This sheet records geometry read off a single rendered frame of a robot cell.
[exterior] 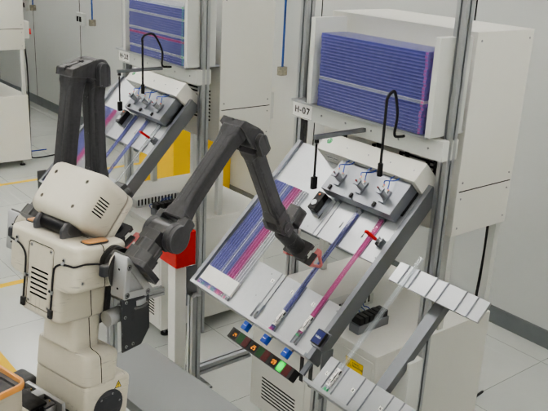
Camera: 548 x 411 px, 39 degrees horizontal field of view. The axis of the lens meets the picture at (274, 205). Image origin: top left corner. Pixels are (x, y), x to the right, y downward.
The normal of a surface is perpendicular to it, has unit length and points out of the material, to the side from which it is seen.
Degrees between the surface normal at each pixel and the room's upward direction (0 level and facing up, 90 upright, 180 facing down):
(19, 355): 0
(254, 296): 44
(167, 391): 0
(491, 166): 90
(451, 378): 90
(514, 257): 90
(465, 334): 90
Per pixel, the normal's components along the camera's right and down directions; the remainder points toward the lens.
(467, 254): -0.78, 0.17
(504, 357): 0.05, -0.94
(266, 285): -0.51, -0.56
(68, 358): -0.60, 0.10
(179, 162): 0.62, 0.29
